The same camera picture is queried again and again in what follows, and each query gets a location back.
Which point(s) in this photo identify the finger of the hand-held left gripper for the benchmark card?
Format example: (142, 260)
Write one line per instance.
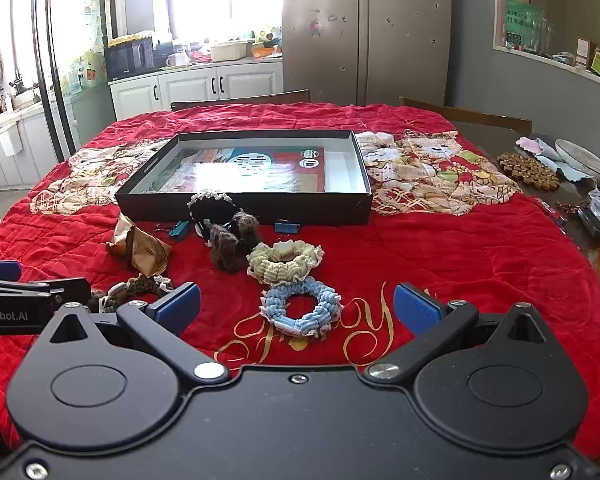
(70, 291)
(0, 271)

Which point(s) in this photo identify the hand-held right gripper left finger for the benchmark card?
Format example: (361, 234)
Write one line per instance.
(177, 307)

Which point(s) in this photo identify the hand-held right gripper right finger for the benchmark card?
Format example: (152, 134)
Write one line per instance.
(417, 310)

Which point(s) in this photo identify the brown scrunchie with white lace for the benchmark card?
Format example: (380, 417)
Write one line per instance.
(140, 285)

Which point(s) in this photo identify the brown paper packet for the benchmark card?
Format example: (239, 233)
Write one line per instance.
(150, 252)

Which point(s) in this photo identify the brown fuzzy hair claw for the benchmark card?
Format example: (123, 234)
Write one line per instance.
(247, 227)
(225, 252)

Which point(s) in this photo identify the golden snack packet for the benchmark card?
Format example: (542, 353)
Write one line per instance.
(121, 237)

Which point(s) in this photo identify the light blue knitted scrunchie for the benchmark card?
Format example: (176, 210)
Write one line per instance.
(320, 307)

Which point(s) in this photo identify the cream knitted scrunchie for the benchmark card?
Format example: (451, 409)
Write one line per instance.
(270, 270)

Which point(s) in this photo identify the black scrunchie with white lace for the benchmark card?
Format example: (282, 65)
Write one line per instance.
(205, 205)

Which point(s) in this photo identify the shallow black box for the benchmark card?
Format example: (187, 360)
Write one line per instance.
(230, 210)

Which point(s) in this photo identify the red printed blanket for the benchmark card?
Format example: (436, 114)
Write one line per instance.
(455, 260)

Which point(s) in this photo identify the blue binder clip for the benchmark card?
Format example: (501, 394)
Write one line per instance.
(179, 230)
(287, 227)

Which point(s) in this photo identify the printed picture board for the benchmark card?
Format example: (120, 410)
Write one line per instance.
(205, 170)

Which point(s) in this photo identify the wooden bead trivet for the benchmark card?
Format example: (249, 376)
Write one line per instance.
(527, 172)

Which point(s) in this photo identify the pink scalloped cloth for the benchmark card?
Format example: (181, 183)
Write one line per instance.
(532, 145)

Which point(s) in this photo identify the light blue cloth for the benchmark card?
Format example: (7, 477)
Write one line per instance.
(567, 172)

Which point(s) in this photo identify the white kitchen cabinet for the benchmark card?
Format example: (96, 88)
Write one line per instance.
(190, 90)

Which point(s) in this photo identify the white bowl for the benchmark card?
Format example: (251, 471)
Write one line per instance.
(582, 157)

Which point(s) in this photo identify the black microwave oven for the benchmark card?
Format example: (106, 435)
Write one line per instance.
(127, 57)

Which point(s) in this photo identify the white mug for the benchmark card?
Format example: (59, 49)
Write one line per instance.
(176, 60)

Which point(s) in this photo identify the yellow artificial flowers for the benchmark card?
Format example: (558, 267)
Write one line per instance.
(130, 38)

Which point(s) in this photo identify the cream plastic tub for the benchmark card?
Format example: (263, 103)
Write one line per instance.
(227, 51)

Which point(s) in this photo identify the orange carton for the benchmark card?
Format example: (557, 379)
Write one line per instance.
(266, 51)

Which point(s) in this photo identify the silver double-door refrigerator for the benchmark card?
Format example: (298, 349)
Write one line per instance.
(380, 35)

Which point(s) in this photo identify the cartoon figure fridge magnet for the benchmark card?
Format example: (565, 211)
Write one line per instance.
(315, 28)

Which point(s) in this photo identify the clear drinking glasses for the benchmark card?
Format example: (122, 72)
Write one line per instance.
(542, 32)

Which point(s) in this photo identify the green paper bag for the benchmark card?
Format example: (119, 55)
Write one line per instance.
(520, 22)

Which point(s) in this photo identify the small brown box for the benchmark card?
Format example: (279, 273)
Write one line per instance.
(584, 52)

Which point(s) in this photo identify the black sliding door frame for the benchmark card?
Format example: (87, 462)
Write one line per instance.
(50, 60)

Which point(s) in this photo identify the white wall shelf niche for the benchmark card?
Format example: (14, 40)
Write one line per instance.
(570, 15)

